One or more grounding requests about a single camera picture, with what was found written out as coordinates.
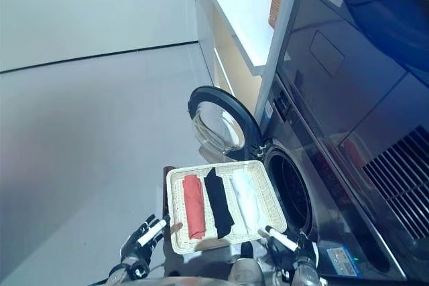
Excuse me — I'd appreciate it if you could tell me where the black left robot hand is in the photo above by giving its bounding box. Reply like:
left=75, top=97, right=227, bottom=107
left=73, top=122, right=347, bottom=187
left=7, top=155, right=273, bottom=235
left=119, top=214, right=171, bottom=267

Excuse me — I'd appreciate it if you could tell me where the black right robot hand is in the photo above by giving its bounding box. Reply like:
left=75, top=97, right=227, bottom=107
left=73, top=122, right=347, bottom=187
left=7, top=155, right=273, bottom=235
left=257, top=225, right=319, bottom=265

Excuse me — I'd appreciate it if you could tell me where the red cloth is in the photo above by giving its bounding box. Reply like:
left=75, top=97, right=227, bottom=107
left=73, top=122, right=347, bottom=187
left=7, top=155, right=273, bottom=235
left=182, top=174, right=207, bottom=240

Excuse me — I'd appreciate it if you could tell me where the white cloth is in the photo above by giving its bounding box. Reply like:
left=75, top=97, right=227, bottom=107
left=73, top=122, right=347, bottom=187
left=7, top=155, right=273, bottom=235
left=230, top=168, right=262, bottom=235

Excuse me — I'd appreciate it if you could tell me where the black cloth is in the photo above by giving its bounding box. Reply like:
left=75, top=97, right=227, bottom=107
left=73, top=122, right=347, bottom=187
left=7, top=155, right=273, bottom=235
left=203, top=167, right=235, bottom=239

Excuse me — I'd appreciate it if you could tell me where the dark grey washing machine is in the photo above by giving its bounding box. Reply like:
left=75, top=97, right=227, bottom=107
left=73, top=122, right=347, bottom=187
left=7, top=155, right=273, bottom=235
left=261, top=74, right=408, bottom=282

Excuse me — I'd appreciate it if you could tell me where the blue energy label sticker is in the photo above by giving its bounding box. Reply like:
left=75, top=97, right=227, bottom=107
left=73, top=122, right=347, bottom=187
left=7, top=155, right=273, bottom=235
left=326, top=245, right=358, bottom=277

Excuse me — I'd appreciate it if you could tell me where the white wicker basket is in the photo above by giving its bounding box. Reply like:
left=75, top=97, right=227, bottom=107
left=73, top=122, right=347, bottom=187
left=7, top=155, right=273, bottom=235
left=166, top=160, right=288, bottom=254

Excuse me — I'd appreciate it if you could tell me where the brown wooden stool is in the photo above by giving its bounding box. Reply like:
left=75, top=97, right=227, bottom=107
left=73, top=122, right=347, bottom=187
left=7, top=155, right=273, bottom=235
left=162, top=165, right=178, bottom=230

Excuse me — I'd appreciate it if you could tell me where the silver robot torso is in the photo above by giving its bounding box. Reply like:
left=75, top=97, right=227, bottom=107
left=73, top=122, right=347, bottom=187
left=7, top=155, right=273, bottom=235
left=160, top=275, right=296, bottom=286

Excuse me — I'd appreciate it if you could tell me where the round glass washer door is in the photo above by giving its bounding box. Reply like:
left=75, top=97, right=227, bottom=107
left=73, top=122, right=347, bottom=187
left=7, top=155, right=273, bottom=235
left=186, top=85, right=265, bottom=163

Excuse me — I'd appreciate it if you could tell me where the dark grey stacked dryer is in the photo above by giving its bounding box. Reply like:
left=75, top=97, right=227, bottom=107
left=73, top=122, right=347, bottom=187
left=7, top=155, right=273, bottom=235
left=278, top=0, right=429, bottom=243

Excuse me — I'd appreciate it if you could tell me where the white counter cabinet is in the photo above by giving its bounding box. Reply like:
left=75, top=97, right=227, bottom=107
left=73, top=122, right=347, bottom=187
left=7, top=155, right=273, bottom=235
left=189, top=0, right=288, bottom=113

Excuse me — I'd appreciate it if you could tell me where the brown cardboard box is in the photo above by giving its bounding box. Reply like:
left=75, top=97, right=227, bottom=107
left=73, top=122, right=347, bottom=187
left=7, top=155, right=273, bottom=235
left=267, top=0, right=287, bottom=28

